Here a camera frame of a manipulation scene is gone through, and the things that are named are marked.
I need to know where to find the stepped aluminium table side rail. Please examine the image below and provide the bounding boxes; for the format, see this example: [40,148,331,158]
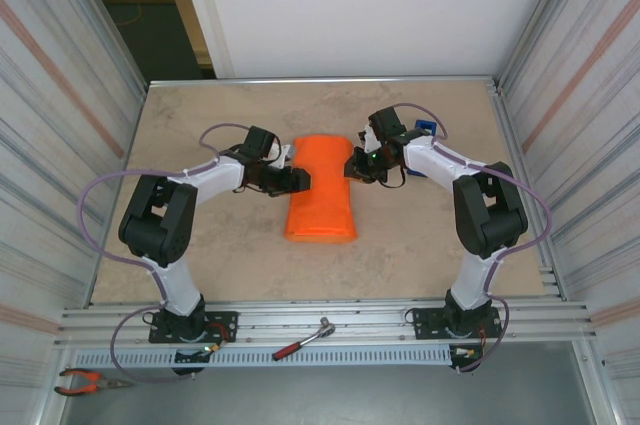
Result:
[487,78,569,302]

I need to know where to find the red-handled ratchet wrench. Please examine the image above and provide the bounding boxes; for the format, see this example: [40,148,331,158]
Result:
[272,316,337,362]

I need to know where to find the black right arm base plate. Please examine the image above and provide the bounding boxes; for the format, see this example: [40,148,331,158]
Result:
[413,307,503,341]

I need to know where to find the black power connector module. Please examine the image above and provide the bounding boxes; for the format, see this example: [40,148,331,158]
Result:
[171,343,222,376]
[448,343,485,375]

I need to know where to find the thin orange cable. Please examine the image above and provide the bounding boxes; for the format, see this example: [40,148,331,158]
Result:
[115,3,146,29]

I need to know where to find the long aluminium table edge rail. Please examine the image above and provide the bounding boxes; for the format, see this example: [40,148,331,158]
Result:
[147,75,501,91]

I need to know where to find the blue tape dispenser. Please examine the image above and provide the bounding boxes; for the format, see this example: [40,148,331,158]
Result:
[405,117,441,179]

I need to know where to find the orange cloth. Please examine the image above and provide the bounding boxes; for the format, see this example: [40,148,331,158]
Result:
[283,134,360,246]

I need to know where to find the grey slotted cable duct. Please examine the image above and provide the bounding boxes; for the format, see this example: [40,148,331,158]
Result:
[74,347,454,369]

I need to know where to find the orange-handled pliers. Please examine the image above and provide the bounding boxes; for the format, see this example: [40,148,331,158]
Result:
[53,368,135,397]

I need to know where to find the wide aluminium mounting rail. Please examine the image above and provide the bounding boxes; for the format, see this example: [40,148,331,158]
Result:
[52,297,599,347]

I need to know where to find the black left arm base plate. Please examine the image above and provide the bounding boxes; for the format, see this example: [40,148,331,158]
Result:
[148,311,239,345]

